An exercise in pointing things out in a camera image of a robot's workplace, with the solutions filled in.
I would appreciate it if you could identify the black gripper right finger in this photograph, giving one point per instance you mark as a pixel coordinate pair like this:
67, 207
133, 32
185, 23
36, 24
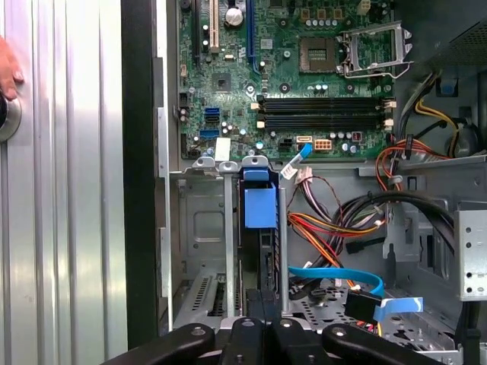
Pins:
380, 346

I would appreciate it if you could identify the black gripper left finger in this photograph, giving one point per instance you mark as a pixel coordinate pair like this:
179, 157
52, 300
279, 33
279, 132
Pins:
171, 342

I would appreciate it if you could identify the hard disk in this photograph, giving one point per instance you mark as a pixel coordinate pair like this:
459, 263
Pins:
260, 205

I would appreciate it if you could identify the grey metal disk bay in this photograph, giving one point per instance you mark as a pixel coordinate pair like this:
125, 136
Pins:
228, 228

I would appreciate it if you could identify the person's hand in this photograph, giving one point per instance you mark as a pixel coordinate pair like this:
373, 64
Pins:
9, 68

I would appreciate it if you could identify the grey optical drive cage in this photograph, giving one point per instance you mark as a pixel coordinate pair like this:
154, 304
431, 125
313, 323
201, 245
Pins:
477, 258

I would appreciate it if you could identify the black PC case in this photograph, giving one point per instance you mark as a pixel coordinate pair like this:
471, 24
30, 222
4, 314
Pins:
139, 152

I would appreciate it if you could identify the black RAM slot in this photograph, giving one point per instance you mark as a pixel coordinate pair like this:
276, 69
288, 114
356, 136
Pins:
323, 119
323, 127
323, 100
323, 108

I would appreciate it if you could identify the locking lever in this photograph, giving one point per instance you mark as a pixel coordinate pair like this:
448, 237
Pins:
402, 70

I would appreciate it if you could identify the CPU socket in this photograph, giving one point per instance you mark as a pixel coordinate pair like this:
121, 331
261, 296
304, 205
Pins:
317, 53

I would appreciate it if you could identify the green motherboard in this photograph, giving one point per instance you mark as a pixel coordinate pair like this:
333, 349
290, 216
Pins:
236, 49

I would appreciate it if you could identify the black expansion slot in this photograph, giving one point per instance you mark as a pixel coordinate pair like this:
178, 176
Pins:
197, 34

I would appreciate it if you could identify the grey power supply unit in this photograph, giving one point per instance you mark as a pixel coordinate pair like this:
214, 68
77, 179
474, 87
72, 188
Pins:
468, 42

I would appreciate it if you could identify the metal socket cover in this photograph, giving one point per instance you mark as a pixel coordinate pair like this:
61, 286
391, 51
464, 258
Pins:
374, 29

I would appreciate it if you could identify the blue expansion slot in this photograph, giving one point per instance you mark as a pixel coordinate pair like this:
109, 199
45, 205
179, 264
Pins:
251, 34

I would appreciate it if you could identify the white expansion slot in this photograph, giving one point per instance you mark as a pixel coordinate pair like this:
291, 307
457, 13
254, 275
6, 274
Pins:
214, 26

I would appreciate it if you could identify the round coin battery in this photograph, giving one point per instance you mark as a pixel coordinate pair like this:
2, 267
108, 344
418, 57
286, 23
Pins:
233, 16

